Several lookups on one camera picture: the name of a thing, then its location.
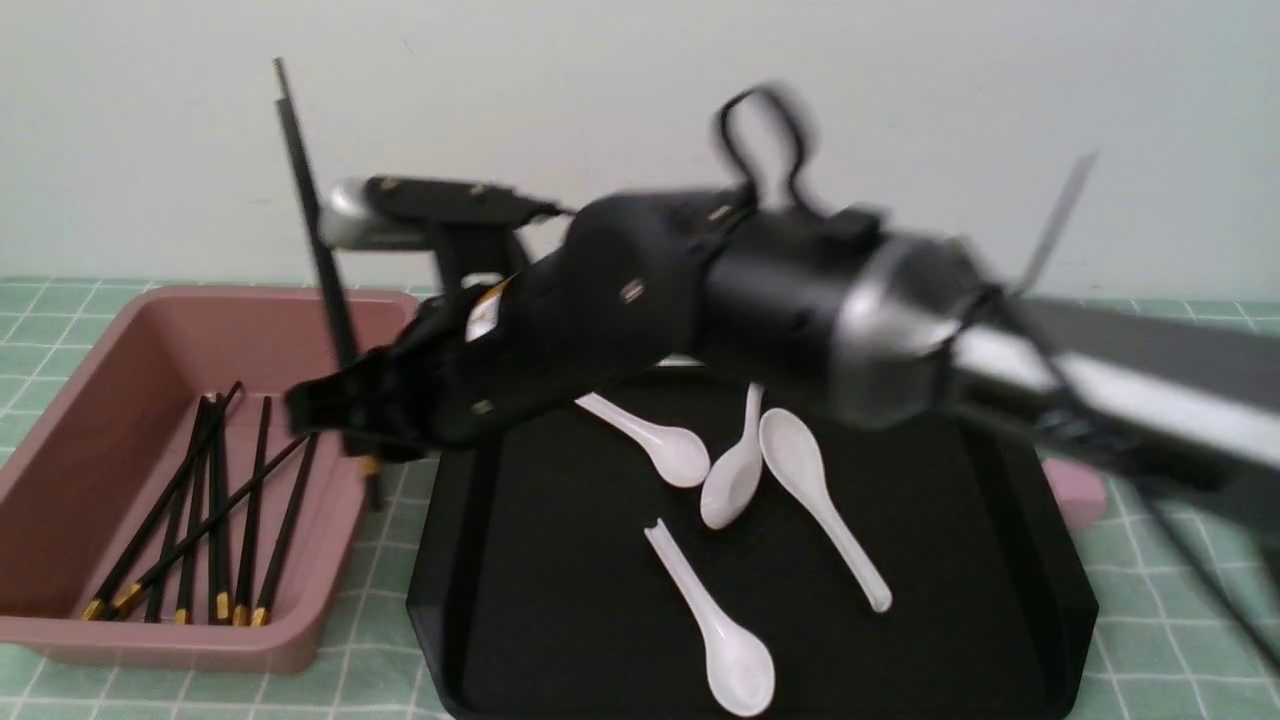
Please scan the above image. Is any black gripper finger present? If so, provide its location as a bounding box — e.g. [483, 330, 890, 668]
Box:
[284, 345, 442, 462]

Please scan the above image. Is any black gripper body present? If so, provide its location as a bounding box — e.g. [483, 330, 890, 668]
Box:
[399, 190, 746, 447]

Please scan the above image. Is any black chopstick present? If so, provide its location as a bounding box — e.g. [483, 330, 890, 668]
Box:
[105, 434, 311, 619]
[143, 396, 212, 623]
[232, 396, 273, 626]
[79, 380, 244, 621]
[207, 393, 232, 626]
[175, 400, 218, 625]
[250, 434, 319, 626]
[273, 56, 385, 512]

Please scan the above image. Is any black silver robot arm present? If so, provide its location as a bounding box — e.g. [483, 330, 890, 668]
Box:
[285, 192, 1277, 536]

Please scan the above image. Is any white spoon upper left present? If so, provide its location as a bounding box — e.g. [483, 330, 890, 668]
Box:
[575, 393, 710, 489]

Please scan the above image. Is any black chopstick in bin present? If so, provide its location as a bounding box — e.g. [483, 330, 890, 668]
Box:
[207, 393, 232, 626]
[232, 396, 273, 626]
[105, 434, 311, 619]
[79, 380, 244, 621]
[175, 400, 218, 625]
[250, 434, 319, 626]
[143, 396, 212, 623]

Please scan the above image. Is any white spoon right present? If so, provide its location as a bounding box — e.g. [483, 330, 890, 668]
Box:
[758, 407, 893, 614]

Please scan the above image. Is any white spoon on side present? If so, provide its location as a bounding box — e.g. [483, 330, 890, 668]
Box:
[700, 383, 764, 530]

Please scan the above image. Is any black plastic tray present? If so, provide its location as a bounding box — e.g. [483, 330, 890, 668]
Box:
[407, 404, 1098, 719]

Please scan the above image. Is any pink plastic bin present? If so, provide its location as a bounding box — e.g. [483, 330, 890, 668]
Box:
[1, 286, 364, 673]

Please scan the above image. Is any white spoon bottom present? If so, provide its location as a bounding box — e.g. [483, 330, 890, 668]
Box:
[644, 519, 776, 717]

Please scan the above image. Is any pink cube block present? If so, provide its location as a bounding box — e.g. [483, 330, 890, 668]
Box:
[1041, 457, 1107, 530]

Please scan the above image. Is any green checkered tablecloth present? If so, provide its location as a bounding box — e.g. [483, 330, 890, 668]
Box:
[1, 275, 1277, 719]

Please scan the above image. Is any black cable loop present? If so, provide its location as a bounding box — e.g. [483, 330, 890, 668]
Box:
[712, 85, 823, 217]

